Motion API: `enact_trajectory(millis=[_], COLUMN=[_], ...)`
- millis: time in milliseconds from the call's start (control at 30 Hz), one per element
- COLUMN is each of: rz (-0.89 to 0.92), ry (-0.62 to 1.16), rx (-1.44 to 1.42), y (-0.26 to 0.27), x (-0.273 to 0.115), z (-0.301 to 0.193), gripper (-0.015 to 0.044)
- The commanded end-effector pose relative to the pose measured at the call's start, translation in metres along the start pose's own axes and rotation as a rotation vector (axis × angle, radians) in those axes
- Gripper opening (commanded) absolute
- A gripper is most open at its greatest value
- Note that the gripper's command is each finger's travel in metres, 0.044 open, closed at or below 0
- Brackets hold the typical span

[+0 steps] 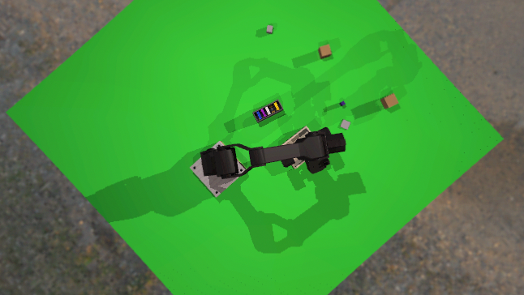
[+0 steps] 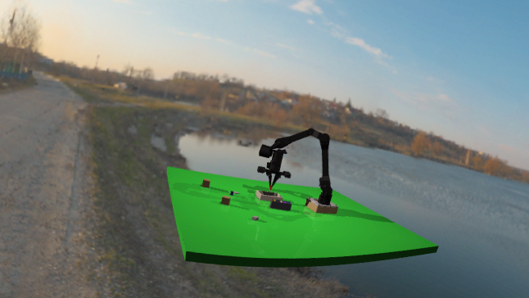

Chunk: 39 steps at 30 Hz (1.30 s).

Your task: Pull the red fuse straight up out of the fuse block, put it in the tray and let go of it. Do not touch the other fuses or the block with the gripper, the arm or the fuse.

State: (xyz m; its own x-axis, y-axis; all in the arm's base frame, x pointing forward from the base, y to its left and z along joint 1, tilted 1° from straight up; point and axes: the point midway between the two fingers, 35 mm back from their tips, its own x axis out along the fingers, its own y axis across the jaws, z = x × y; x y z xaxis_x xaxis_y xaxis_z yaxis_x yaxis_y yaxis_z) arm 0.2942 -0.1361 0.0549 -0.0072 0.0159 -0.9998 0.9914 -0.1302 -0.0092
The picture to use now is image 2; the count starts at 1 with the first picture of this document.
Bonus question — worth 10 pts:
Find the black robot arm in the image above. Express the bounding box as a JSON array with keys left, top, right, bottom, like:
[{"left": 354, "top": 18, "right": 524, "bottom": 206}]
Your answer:
[{"left": 259, "top": 129, "right": 333, "bottom": 205}]

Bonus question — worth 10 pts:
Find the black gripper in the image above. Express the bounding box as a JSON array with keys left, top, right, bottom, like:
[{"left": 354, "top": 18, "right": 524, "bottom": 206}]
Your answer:
[{"left": 257, "top": 160, "right": 292, "bottom": 186}]

